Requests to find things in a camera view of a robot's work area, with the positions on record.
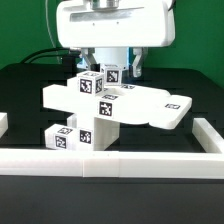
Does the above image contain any white marker cube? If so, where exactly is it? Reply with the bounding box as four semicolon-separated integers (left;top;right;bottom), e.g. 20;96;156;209
77;71;104;96
100;64;121;85

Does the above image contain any white block at left edge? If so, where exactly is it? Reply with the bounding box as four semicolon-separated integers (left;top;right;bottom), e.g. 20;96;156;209
0;112;8;135

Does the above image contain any white chair seat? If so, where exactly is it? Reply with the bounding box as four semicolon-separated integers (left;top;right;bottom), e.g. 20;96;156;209
67;114;120;151

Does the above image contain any black cable bundle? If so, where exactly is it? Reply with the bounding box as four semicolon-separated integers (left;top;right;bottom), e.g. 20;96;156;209
20;46;84;64

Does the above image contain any white chair back frame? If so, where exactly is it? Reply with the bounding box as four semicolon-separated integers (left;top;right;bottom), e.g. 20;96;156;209
43;77;192;130

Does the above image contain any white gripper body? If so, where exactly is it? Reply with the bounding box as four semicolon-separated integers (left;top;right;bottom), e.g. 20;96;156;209
56;0;175;48

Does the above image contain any white U-shaped fence frame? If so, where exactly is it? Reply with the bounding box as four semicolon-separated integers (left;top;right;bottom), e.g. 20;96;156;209
0;118;224;179

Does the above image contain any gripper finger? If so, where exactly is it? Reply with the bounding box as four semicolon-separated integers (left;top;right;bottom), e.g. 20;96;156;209
131;47;148;78
81;48;100;71

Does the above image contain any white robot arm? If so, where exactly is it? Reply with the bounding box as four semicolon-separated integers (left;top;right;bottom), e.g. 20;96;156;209
56;0;175;77

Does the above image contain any thin white cable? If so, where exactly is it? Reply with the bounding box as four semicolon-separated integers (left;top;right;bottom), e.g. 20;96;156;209
45;0;63;64

